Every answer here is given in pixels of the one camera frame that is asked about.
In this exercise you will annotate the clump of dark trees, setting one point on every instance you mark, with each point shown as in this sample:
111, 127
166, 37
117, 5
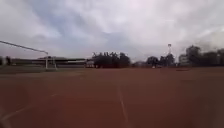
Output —
110, 60

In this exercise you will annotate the red running track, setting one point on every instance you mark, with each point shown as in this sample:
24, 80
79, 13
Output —
100, 100

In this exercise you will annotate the long low grandstand building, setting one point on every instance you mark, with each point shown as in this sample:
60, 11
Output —
66, 62

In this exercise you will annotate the floodlight mast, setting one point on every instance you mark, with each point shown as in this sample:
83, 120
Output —
169, 48

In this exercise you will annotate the pale building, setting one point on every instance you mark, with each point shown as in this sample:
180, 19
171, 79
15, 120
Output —
183, 60

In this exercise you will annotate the row of dark trees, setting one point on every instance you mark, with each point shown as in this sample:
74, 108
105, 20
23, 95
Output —
200, 56

